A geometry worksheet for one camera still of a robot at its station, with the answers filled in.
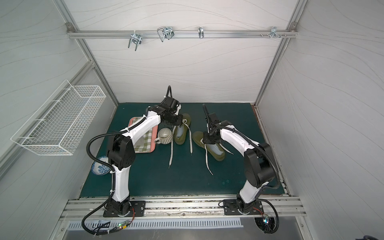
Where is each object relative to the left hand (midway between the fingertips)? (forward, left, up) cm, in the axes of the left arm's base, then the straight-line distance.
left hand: (183, 122), depth 92 cm
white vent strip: (-52, +29, -14) cm, 62 cm away
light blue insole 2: (-11, -21, -12) cm, 27 cm away
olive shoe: (-3, -9, -11) cm, 15 cm away
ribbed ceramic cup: (-3, +13, -13) cm, 18 cm away
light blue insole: (+1, +3, -11) cm, 11 cm away
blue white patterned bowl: (-26, +47, -13) cm, 56 cm away
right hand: (-9, -15, -5) cm, 19 cm away
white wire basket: (-18, +56, +17) cm, 61 cm away
